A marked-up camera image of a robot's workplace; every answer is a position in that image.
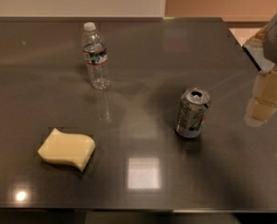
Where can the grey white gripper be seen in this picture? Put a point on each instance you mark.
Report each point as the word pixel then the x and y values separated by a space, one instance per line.
pixel 276 44

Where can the silver 7up soda can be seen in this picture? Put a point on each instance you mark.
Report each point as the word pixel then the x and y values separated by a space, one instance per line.
pixel 194 104

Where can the yellow wavy sponge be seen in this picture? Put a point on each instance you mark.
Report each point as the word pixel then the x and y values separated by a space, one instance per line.
pixel 67 149

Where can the clear plastic water bottle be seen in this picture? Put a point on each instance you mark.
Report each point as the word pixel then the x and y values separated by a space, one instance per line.
pixel 96 58

